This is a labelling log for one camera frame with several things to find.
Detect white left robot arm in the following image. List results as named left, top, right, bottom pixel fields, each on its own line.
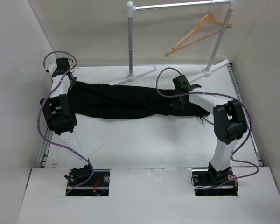
left=41, top=57, right=95, bottom=188

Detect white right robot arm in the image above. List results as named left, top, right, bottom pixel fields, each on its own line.
left=170, top=75, right=248, bottom=186

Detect white clothes rack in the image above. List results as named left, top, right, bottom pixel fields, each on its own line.
left=112, top=0, right=238, bottom=86

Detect wooden clothes hanger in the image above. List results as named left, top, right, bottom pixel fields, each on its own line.
left=165, top=9, right=224, bottom=57

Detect black trousers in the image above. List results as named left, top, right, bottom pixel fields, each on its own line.
left=67, top=82, right=210, bottom=120

